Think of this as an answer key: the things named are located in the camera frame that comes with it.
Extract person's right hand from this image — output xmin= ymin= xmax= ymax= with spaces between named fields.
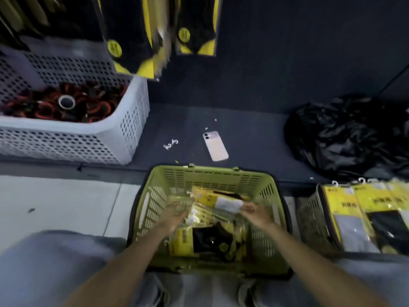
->
xmin=239 ymin=202 xmax=276 ymax=231

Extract person's left hand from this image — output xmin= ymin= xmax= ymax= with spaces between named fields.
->
xmin=159 ymin=200 xmax=192 ymax=234

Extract clear yellow white sock packet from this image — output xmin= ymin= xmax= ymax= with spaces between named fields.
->
xmin=189 ymin=187 xmax=253 ymax=222

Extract person's left forearm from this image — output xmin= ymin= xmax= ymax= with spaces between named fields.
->
xmin=62 ymin=223 xmax=174 ymax=307

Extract person's right forearm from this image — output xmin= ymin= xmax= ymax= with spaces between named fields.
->
xmin=257 ymin=221 xmax=392 ymax=307

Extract green plastic shopping basket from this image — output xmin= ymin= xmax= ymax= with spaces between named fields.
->
xmin=127 ymin=164 xmax=294 ymax=280

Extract pile of yellow sock packets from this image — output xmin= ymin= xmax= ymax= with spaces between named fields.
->
xmin=166 ymin=187 xmax=253 ymax=263

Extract beige perforated basket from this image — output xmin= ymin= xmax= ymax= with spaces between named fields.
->
xmin=295 ymin=184 xmax=409 ymax=254

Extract pink smartphone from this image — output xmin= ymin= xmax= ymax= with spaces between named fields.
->
xmin=202 ymin=131 xmax=229 ymax=162

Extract yellow packet with grey socks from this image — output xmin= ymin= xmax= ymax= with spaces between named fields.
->
xmin=320 ymin=185 xmax=381 ymax=253

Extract white perforated plastic crate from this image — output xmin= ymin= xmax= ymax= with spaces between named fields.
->
xmin=0 ymin=49 xmax=151 ymax=165

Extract black plastic bag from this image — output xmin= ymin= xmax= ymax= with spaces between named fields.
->
xmin=284 ymin=94 xmax=409 ymax=182

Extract heap of red black rings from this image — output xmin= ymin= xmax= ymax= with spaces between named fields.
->
xmin=0 ymin=81 xmax=128 ymax=123

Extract yellow packet with black socks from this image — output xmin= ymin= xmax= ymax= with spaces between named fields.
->
xmin=351 ymin=184 xmax=409 ymax=255

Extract yellow packet with pale socks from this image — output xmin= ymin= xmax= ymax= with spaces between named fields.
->
xmin=387 ymin=180 xmax=409 ymax=230

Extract grey tape roll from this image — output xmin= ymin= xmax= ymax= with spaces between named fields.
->
xmin=58 ymin=95 xmax=76 ymax=111

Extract small black yellow hanging packet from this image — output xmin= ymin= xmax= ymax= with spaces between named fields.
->
xmin=173 ymin=0 xmax=222 ymax=56

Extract large black yellow hanging packet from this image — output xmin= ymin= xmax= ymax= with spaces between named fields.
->
xmin=95 ymin=0 xmax=170 ymax=82

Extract row of dark hanging goods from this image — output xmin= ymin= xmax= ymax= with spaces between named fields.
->
xmin=0 ymin=0 xmax=98 ymax=51

